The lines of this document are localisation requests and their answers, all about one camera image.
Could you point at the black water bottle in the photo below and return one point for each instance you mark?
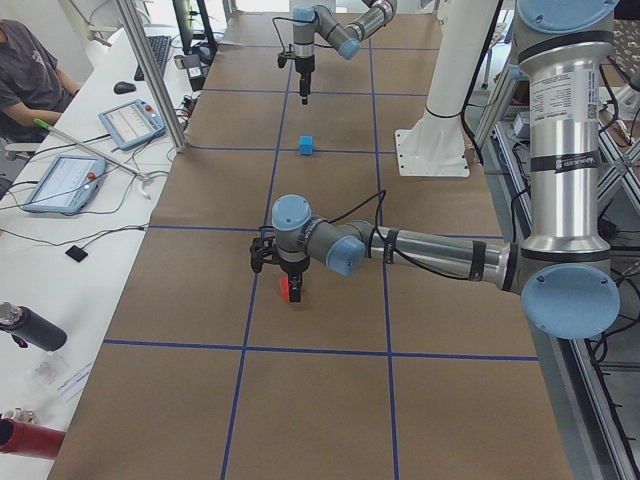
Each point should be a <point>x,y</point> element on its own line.
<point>29,328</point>

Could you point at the black keyboard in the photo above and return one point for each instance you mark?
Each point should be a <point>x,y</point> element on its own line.
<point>160,46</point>

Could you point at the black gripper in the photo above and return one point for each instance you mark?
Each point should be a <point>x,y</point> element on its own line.
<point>304,67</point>
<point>292,270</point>

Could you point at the far teach pendant tablet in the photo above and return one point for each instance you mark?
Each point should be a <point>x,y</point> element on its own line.
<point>132,124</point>

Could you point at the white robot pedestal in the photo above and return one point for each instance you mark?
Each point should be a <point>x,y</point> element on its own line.
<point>435,145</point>

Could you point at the red cube block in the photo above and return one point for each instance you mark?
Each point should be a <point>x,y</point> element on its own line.
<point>284,288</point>

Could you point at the metal rod with green tip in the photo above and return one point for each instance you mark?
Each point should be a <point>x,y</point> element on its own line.
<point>88,148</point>

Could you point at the small black square pad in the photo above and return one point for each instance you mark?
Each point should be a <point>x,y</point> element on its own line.
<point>76,253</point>

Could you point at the blue cube block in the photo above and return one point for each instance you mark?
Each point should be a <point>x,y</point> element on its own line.
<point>306,145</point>

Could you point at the aluminium frame post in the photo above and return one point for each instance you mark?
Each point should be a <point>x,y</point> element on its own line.
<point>144,55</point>

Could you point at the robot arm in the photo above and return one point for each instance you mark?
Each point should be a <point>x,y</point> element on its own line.
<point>318,20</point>
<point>560,269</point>

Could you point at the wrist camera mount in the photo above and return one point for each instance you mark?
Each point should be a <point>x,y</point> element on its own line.
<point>285,56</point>
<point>263,250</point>

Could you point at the seated person grey shirt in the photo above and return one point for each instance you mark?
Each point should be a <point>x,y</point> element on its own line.
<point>33,85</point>

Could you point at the teach pendant tablet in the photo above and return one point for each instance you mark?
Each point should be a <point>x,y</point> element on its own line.
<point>68,184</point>
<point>132,124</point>

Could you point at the red bottle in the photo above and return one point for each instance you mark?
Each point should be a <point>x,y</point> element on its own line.
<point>30,440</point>

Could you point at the near teach pendant tablet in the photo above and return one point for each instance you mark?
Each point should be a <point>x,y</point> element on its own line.
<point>68,184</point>

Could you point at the black computer mouse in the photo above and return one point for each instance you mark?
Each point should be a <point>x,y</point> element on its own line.
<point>123,87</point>

